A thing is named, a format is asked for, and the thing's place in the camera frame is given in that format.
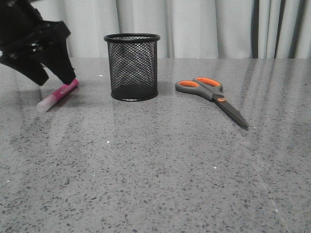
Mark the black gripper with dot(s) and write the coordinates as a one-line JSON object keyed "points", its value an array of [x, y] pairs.
{"points": [[23, 32]]}

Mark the pink highlighter pen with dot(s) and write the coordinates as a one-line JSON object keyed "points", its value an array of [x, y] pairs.
{"points": [[48, 102]]}

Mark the grey orange scissors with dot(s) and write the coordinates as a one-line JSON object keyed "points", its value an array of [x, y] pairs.
{"points": [[211, 90]]}

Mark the black mesh pen holder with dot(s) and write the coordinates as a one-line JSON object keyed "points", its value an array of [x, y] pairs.
{"points": [[133, 65]]}

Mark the grey curtain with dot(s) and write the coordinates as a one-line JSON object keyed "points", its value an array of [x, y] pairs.
{"points": [[189, 28]]}

